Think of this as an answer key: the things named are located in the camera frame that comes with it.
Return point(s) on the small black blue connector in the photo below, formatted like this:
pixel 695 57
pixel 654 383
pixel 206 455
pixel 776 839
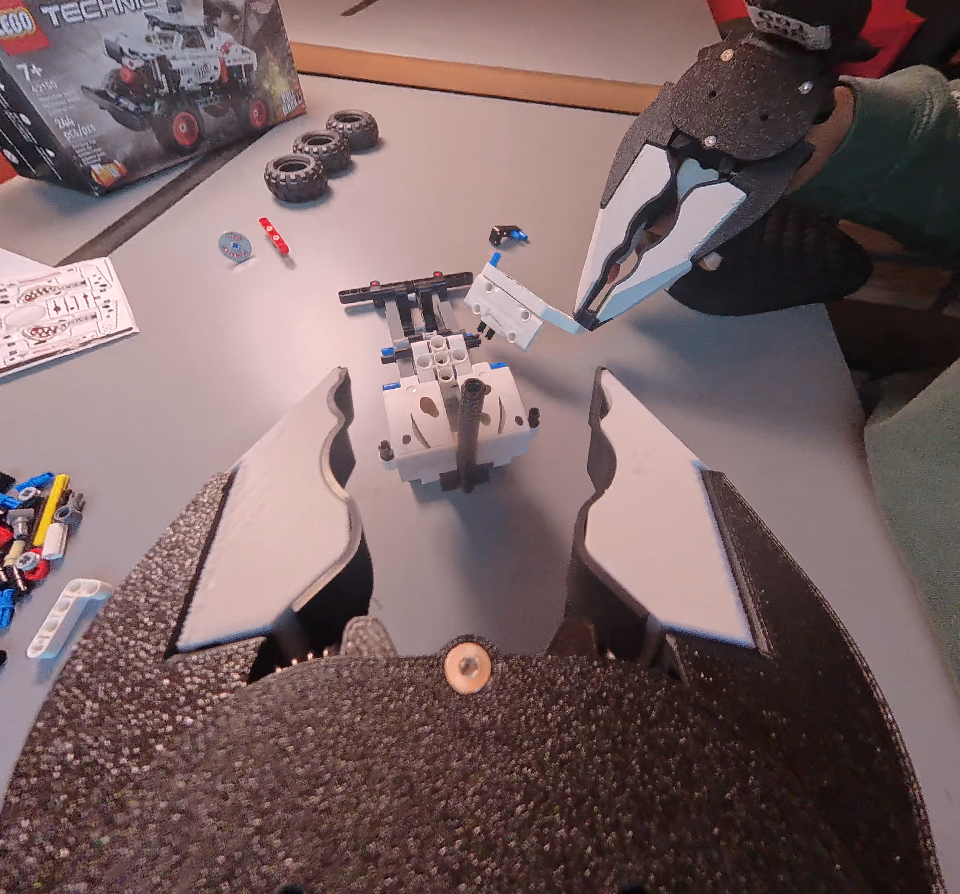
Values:
pixel 507 234

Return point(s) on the round grey disc piece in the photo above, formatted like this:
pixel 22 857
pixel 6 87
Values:
pixel 236 246

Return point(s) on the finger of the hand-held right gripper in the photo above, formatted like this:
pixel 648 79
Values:
pixel 698 219
pixel 623 234

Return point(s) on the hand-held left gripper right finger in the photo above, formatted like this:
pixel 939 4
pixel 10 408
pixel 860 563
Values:
pixel 660 549

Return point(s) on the white angled brick piece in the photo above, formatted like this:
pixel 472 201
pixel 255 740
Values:
pixel 68 620

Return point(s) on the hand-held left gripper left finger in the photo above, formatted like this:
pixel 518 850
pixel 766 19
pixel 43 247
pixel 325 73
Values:
pixel 270 549

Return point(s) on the person's green sweatshirt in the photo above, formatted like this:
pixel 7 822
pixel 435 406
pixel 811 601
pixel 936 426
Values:
pixel 923 534

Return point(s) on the toy brick model car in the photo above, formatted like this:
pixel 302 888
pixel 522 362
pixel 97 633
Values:
pixel 443 429

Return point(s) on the red brick beam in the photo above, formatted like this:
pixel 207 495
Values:
pixel 275 236

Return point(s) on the pile of small brick pieces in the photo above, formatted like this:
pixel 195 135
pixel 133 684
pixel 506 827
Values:
pixel 33 534

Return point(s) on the sticker sheet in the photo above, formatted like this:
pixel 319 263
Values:
pixel 60 312

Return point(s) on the adjoining desk with wooden edge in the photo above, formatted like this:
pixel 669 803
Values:
pixel 510 9

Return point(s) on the black toy set box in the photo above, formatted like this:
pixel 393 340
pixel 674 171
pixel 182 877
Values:
pixel 135 62

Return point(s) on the black toy tyre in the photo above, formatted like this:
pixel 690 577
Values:
pixel 323 150
pixel 354 129
pixel 296 179

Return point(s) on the white brick hood panel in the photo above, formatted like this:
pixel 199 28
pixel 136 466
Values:
pixel 510 309

